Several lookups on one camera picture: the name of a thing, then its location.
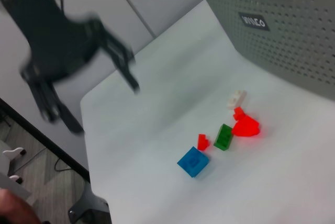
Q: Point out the green toy brick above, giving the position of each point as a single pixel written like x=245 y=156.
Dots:
x=223 y=137

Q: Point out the brown rounded blurry object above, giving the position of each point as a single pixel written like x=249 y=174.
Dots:
x=15 y=208

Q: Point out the grey-green perforated storage bin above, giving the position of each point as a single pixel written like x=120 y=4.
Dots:
x=282 y=38

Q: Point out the tiny white brick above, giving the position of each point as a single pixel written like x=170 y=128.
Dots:
x=236 y=99

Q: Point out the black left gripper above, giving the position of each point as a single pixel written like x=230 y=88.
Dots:
x=52 y=40

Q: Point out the small orange-red brick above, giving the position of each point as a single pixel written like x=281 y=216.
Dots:
x=203 y=142
x=238 y=113

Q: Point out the white chair base leg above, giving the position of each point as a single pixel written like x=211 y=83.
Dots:
x=11 y=156

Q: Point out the orange-red sloped brick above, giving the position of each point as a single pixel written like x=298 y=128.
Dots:
x=246 y=127

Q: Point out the blue square brick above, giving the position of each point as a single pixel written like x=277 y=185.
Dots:
x=193 y=162

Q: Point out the grey table foot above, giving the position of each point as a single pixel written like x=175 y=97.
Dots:
x=89 y=205

